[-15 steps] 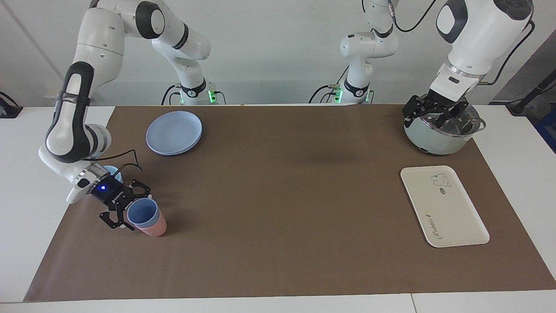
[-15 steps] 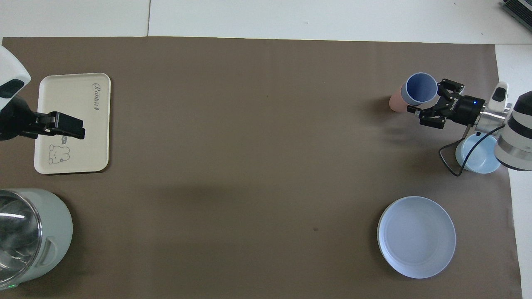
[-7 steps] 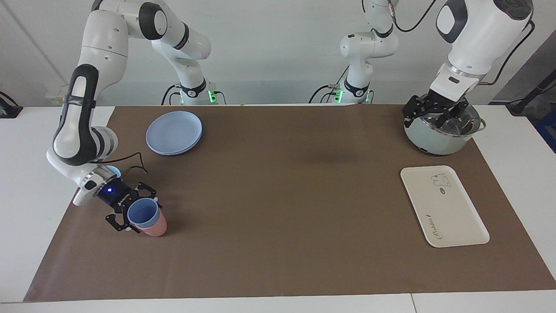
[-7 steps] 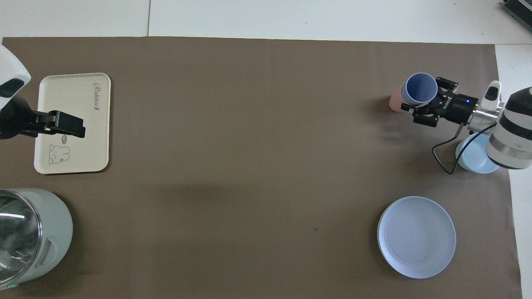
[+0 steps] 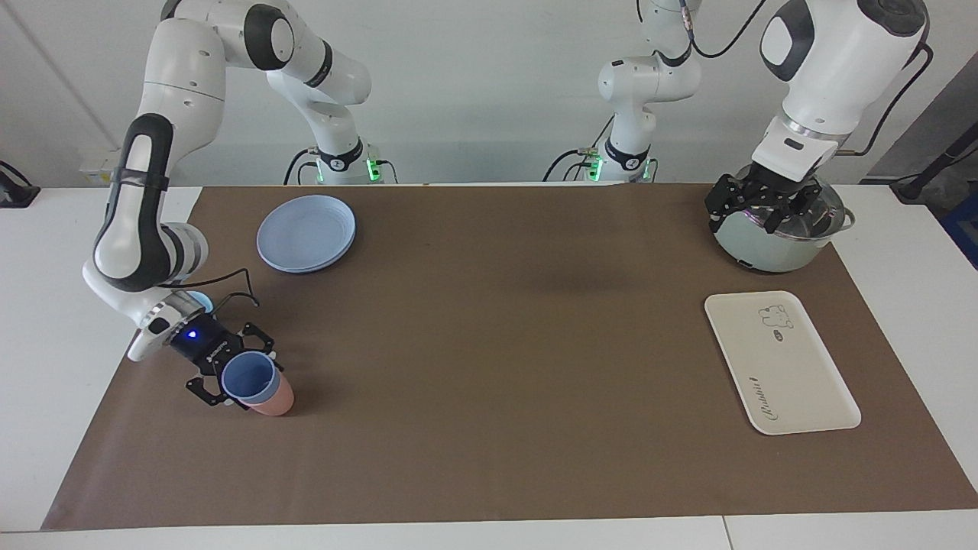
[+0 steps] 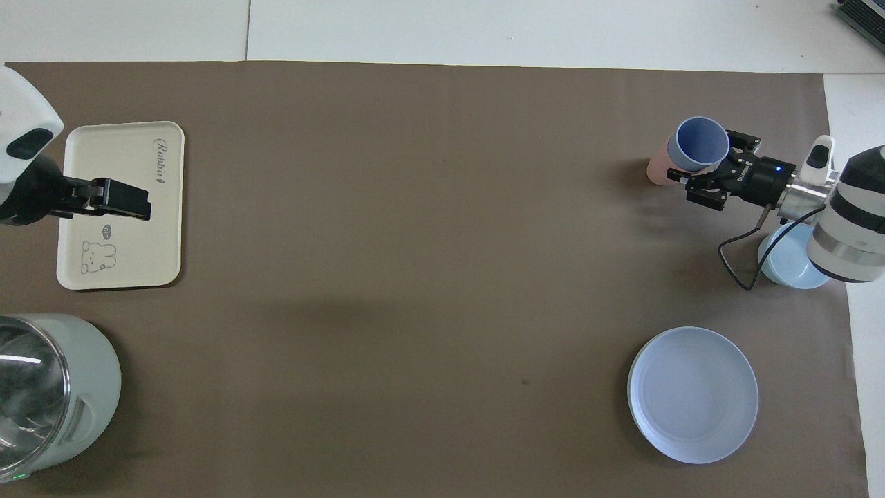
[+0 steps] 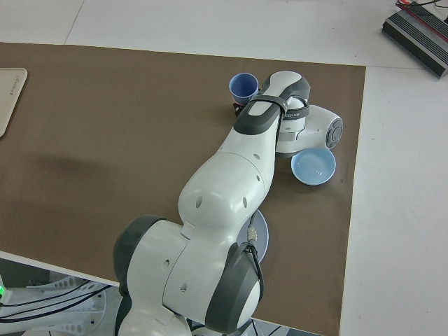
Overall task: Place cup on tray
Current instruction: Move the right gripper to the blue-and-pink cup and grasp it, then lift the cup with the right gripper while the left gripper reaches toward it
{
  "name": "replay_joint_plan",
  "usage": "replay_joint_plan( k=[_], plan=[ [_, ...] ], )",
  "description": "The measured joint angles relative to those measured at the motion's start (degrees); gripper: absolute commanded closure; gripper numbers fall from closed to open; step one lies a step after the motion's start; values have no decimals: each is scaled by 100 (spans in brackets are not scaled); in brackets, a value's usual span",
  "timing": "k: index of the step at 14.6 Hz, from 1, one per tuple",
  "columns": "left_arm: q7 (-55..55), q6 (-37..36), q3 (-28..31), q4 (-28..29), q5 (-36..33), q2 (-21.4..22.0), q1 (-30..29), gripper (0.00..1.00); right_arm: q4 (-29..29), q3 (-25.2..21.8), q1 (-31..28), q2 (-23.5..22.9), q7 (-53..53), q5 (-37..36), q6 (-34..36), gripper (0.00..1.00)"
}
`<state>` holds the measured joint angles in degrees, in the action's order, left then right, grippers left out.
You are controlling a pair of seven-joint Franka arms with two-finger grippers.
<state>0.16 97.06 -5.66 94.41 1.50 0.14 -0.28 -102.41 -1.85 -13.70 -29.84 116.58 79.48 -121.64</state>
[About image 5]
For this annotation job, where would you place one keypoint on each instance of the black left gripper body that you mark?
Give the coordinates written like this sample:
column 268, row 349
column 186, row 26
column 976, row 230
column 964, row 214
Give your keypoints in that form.
column 772, row 189

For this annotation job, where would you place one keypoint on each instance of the pale green cooking pot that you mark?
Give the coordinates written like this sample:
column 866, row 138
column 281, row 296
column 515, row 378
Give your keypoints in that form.
column 756, row 248

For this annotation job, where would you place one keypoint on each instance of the brown paper table mat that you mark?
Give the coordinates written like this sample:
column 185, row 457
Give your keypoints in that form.
column 497, row 367

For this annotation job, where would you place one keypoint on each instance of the black desk device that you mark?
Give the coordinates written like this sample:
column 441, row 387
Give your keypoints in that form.
column 15, row 195

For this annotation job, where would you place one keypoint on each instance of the blue round plate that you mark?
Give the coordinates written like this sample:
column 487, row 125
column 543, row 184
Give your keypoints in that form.
column 306, row 229

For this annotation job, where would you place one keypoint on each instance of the cream rabbit print tray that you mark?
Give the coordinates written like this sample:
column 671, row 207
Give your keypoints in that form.
column 779, row 367

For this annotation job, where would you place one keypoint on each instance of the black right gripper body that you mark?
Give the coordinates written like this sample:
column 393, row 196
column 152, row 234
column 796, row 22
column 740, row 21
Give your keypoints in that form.
column 197, row 344

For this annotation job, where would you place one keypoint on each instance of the glass pot lid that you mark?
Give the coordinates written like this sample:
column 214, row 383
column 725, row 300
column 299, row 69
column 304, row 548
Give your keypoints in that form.
column 829, row 210

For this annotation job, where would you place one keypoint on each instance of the pink cup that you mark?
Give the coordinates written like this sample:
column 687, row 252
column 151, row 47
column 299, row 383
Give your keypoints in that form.
column 279, row 401

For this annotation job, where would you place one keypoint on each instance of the blue ribbed cup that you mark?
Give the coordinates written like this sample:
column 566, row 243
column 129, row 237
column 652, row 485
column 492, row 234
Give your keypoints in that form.
column 248, row 378

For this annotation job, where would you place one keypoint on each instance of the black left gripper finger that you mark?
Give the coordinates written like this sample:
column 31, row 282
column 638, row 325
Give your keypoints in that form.
column 795, row 208
column 726, row 197

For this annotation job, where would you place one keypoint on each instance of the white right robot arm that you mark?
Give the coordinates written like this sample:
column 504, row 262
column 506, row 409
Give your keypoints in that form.
column 183, row 84

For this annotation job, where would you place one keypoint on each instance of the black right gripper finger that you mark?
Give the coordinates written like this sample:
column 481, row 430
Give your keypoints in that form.
column 208, row 389
column 256, row 340

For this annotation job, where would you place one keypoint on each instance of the black stand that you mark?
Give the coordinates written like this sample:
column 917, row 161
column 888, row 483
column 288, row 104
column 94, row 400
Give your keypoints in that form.
column 936, row 164

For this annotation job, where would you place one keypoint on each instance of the blue box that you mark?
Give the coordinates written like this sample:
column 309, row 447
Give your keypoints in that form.
column 964, row 229

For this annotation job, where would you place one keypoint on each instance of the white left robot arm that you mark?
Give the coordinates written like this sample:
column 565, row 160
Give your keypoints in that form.
column 833, row 61

